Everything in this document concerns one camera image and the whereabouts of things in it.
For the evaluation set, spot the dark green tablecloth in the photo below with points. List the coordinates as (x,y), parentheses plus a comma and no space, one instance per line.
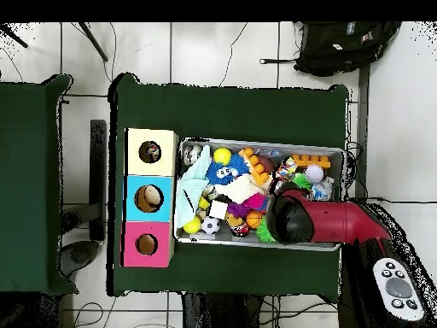
(232,112)
(27,171)

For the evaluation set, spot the yellow ball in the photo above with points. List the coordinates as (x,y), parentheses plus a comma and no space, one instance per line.
(222,155)

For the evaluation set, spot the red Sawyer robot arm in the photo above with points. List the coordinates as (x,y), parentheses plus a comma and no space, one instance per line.
(334,222)

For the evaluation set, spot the shallow clear mesh bin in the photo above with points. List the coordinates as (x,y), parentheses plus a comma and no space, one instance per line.
(222,237)

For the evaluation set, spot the green spiky toy with eyes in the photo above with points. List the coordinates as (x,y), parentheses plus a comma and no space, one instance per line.
(302,179)

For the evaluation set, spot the polka dot cloth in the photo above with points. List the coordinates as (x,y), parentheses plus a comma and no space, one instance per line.
(286,168)
(153,150)

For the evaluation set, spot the grey stand base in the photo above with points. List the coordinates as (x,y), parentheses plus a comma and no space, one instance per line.
(80,256)

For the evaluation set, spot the blue spiky toy with eyes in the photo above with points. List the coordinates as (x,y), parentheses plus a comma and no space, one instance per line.
(213,174)

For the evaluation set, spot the wooden box with three holes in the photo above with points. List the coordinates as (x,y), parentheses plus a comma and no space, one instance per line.
(164,164)

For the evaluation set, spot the white baseball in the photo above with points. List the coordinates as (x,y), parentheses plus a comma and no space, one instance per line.
(314,173)

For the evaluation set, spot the green spiky ball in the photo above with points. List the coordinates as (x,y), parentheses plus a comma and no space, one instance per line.
(264,234)

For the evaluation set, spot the black backpack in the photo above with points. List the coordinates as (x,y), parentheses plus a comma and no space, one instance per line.
(341,48)

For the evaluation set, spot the black tripod leg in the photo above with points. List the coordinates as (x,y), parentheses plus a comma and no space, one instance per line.
(94,42)
(15,37)

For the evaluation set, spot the black upright panel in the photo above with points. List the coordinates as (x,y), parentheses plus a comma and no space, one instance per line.
(98,153)

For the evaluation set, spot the mint green knitted cloth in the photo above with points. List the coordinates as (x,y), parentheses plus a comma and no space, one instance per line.
(191,184)

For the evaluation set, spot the long orange toy block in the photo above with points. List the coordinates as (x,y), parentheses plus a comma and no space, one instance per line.
(257,167)

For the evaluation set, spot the cream knitted cloth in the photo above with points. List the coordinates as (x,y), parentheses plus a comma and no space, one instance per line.
(239,189)

